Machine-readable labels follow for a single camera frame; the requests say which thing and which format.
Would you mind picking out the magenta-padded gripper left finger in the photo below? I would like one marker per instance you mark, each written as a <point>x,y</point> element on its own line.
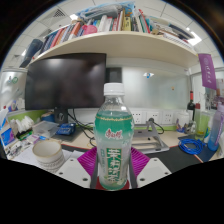
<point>71,170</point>

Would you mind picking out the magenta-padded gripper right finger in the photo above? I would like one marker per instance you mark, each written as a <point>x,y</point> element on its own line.
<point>151,170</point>

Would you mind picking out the green-labelled drink bottle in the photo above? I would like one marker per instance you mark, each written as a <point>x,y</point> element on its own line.
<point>113,133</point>

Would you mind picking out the purple water bottle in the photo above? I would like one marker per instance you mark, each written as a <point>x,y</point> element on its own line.
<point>216,130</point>

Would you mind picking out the white paper sheet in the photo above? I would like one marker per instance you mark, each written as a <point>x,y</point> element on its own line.
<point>71,155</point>

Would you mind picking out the black desk mat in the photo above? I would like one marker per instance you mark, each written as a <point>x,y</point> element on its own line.
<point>176,161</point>

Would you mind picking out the beige ceramic mug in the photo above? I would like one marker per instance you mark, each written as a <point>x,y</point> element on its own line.
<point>48,155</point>

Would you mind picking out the grey metal laptop stand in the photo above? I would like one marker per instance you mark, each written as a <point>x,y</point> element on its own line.
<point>148,141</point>

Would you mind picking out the blue electronics board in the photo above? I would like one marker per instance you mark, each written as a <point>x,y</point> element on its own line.
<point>66,129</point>

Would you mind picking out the clear plastic box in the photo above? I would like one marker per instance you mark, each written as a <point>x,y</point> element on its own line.
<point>46,128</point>

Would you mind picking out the dark wine bottle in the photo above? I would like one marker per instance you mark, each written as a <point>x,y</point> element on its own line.
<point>191,106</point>

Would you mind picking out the black computer monitor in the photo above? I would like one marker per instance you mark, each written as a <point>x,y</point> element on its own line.
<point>63,81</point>

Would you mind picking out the purple hanging banner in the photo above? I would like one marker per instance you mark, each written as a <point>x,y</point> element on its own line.
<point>207,71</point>

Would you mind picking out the shelf unit with books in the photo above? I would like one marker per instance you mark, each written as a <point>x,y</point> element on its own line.
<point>116,43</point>

